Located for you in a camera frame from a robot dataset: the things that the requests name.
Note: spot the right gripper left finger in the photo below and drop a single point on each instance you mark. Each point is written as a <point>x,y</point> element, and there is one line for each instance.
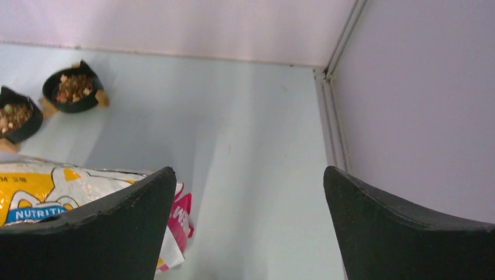
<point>118,236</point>

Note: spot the black cat bowl paw print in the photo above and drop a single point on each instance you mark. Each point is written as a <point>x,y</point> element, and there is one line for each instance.
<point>72,90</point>

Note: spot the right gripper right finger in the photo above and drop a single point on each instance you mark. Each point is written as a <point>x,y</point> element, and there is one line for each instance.
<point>383,236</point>

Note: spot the black cat bowl fish print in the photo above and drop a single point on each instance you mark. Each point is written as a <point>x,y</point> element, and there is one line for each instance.
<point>20,119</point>

